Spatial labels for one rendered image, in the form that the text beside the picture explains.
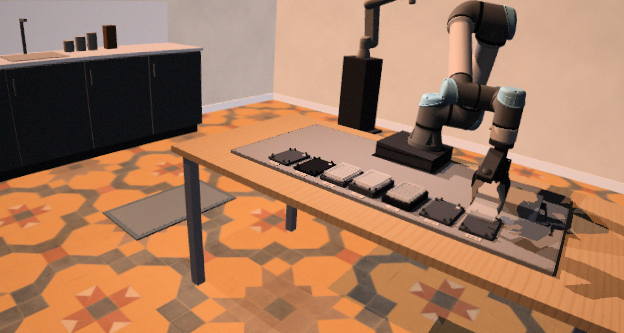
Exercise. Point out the beige control panel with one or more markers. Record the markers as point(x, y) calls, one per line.
point(518, 202)

